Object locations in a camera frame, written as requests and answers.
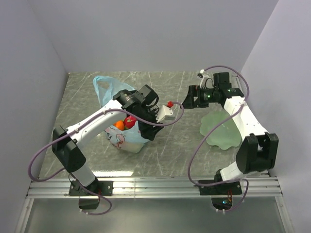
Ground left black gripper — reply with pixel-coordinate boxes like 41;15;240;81
133;107;165;141

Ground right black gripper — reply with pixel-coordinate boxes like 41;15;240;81
180;85;219;109

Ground light blue plastic bag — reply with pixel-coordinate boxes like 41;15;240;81
93;76;149;153

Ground red fake dragon fruit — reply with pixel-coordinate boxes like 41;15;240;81
123;116;137;130

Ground orange fake tangerine back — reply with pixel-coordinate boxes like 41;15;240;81
113;120;125;131

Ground green leaf-shaped plate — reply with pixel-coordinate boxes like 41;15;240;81
199;110;242;150

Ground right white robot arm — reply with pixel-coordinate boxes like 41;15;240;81
182;72;279;194

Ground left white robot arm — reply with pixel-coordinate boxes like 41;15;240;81
52;85;162;195

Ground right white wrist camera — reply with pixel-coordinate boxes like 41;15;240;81
197;69;213;88

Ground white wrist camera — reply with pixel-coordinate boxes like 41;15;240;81
155;105;175;123
197;69;213;88

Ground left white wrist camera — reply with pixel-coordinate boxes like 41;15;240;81
155;105;175;123

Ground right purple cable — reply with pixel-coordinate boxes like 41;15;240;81
187;65;250;213

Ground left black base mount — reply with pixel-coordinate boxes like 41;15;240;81
69;180;113;211

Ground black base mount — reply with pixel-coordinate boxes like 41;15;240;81
198;180;242;212
69;180;113;211

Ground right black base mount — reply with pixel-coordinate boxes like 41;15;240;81
198;180;242;212

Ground aluminium front rail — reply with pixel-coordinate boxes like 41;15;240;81
26;177;283;199

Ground aluminium rail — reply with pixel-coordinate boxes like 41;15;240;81
232;72;270;177
26;177;283;199

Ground aluminium right side rail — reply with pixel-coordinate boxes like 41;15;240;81
232;72;270;177

